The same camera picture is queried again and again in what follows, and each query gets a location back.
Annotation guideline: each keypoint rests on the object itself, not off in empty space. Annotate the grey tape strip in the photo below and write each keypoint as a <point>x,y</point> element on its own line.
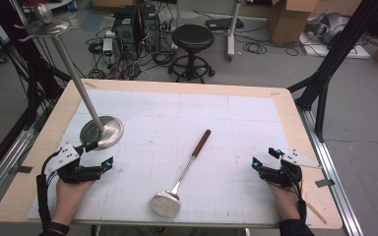
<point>21,169</point>
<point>325,183</point>

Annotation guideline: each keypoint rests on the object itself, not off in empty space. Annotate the black computer tower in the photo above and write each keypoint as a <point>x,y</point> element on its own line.
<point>151,28</point>
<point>126,28</point>

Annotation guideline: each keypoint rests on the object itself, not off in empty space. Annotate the aluminium rail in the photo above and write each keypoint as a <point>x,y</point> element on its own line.
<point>333,164</point>
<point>3,164</point>

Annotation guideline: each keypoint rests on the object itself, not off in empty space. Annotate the person's left hand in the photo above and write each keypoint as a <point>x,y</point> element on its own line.
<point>70,196</point>

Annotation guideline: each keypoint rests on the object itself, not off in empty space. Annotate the grey machine part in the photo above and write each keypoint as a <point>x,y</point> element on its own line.
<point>333,26</point>

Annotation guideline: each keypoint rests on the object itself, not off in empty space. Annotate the black metal frame strut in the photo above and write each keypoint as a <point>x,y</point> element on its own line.
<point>334,55</point>

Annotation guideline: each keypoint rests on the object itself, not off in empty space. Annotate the white gridded mat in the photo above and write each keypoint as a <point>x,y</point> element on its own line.
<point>177,114</point>

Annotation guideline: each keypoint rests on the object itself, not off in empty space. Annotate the black wristband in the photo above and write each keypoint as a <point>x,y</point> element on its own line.
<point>57,227</point>

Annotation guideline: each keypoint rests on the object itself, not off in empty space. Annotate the metal utensil stand with hooks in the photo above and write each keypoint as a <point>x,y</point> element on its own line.
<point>111,131</point>

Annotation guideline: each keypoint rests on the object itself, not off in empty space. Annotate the large cardboard box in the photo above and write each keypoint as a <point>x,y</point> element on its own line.
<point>288,23</point>

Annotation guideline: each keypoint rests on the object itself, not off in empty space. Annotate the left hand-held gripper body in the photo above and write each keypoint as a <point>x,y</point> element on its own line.
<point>66,156</point>

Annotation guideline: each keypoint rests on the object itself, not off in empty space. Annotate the black round stool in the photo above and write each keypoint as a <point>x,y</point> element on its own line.
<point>193,36</point>

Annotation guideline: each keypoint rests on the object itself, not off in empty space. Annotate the person's dark sleeve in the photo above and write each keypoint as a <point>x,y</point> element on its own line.
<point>295,228</point>

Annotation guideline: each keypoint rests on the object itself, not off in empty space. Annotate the white stand leg with caster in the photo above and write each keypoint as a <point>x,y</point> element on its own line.
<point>232,32</point>

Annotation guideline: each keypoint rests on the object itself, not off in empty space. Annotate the small white electronic box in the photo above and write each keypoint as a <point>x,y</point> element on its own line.
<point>108,46</point>

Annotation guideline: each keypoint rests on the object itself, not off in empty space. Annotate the person's right hand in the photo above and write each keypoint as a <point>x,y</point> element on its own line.
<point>287,200</point>

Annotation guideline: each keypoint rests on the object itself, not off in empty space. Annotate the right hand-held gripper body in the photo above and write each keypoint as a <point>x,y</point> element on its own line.
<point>283,177</point>

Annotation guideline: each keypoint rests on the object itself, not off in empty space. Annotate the flat black device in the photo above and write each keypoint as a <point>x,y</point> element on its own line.
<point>224,23</point>

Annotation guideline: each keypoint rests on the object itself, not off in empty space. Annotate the thin wooden stick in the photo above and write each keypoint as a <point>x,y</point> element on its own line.
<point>316,213</point>

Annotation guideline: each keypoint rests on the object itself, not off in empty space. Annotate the white flat board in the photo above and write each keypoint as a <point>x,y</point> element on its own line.
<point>334,50</point>

